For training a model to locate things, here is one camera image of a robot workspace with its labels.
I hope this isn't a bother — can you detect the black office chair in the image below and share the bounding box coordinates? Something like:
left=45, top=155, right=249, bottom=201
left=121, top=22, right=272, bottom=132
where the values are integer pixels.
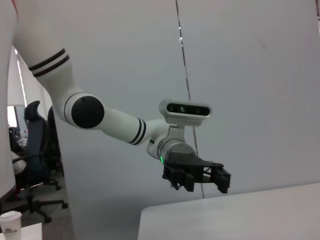
left=46, top=106, right=64, bottom=176

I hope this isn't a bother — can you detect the dark blue office chair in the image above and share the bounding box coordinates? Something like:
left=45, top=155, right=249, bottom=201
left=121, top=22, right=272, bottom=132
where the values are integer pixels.
left=11, top=100, right=69, bottom=225

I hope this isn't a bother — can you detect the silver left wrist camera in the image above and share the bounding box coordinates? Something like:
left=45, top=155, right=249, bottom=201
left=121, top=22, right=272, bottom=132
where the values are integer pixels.
left=158, top=98, right=213, bottom=146

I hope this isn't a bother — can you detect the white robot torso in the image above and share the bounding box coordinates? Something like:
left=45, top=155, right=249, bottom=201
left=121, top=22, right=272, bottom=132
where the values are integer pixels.
left=0, top=0, right=20, bottom=201

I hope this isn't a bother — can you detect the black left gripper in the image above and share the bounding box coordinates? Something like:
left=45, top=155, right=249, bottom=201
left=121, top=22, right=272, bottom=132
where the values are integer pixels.
left=161, top=146, right=232, bottom=195

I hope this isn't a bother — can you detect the white paper cup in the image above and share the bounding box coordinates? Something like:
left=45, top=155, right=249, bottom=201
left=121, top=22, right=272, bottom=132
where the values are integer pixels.
left=0, top=210, right=23, bottom=240

